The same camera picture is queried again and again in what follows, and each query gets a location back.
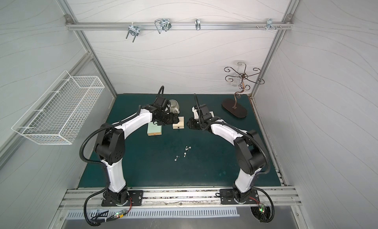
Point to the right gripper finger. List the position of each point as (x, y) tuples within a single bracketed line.
[(192, 123), (196, 102)]

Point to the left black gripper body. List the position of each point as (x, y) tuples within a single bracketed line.
[(170, 119)]

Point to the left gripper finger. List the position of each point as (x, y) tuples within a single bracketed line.
[(157, 122), (174, 119)]

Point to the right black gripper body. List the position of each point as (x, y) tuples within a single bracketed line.
[(194, 123)]

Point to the small cream jewelry box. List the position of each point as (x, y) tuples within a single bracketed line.
[(180, 124)]

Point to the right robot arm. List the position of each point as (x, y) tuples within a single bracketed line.
[(251, 156)]

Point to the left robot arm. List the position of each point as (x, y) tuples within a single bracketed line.
[(110, 144)]

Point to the mint green jewelry box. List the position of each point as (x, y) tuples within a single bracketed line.
[(154, 129)]

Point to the black metal jewelry stand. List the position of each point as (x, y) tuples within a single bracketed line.
[(238, 77)]

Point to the grey ribbed ceramic cup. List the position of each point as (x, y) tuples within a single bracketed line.
[(173, 106)]

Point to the dark green table mat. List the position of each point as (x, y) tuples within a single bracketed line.
[(149, 160)]

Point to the metal clamp hook small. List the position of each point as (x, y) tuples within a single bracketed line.
[(197, 24)]

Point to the metal clamp hook middle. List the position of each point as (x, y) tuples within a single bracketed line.
[(162, 24)]

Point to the metal clamp hook left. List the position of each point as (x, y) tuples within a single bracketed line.
[(133, 31)]

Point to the metal clamp hook right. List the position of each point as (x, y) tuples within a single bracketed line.
[(269, 26)]

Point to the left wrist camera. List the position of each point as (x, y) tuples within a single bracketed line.
[(162, 103)]

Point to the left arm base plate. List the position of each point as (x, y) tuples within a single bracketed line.
[(135, 198)]

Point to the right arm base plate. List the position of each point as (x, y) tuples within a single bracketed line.
[(229, 196)]

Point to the aluminium crossbar rail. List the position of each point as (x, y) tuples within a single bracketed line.
[(176, 26)]

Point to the white wire basket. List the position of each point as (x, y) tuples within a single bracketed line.
[(58, 115)]

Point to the aluminium front rail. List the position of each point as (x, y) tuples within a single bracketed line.
[(205, 197)]

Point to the white slotted cable duct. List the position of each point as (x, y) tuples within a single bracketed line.
[(149, 213)]

